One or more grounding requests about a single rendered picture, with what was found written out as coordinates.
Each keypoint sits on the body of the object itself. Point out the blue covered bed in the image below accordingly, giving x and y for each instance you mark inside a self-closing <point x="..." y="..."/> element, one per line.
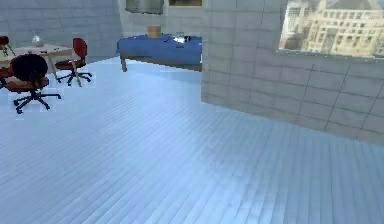
<point x="160" y="50"/>

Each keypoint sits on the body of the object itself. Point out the black and white small object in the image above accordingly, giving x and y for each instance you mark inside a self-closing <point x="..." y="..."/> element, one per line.
<point x="182" y="39"/>

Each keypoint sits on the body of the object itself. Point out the light wooden table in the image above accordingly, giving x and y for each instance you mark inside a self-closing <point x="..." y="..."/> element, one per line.
<point x="43" y="51"/>

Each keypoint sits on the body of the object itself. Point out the window with city view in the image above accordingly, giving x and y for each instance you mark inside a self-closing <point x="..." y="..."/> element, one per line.
<point x="333" y="26"/>

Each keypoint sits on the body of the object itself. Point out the red office chair black back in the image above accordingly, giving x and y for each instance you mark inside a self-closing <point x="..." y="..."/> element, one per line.
<point x="28" y="71"/>

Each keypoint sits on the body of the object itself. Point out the clear glass vase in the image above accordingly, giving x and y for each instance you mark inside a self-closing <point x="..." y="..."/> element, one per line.
<point x="37" y="40"/>

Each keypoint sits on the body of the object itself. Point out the red flower plant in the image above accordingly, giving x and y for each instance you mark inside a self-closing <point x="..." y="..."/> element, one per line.
<point x="4" y="45"/>

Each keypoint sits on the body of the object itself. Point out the brown framed wall picture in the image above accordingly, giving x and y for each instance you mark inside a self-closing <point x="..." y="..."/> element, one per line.
<point x="185" y="2"/>

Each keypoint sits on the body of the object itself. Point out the grey framed wall picture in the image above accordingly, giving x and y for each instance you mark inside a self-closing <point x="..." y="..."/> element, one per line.
<point x="144" y="6"/>

